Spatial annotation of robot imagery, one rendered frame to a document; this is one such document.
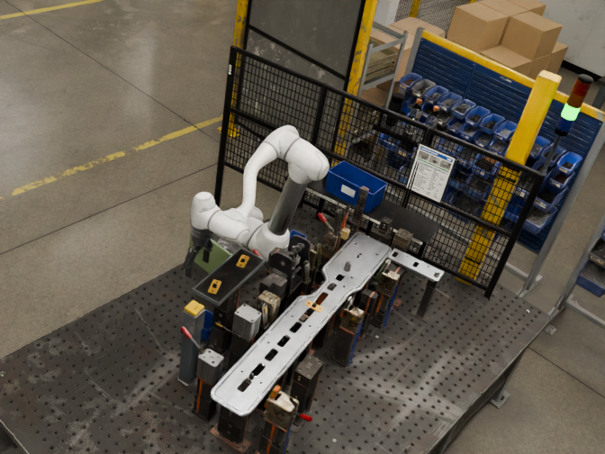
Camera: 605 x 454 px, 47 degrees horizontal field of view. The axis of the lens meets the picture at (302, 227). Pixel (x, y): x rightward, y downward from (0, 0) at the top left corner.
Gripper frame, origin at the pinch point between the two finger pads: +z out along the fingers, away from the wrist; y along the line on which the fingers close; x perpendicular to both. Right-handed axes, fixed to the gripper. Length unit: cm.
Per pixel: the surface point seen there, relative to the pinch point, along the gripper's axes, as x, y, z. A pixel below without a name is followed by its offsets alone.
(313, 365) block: 73, 16, 2
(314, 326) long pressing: 61, -6, 5
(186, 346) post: 20.6, 34.2, 10.5
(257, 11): -135, -259, -17
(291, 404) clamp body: 76, 42, -1
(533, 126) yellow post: 107, -121, -71
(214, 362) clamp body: 40, 43, -1
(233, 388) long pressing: 52, 45, 5
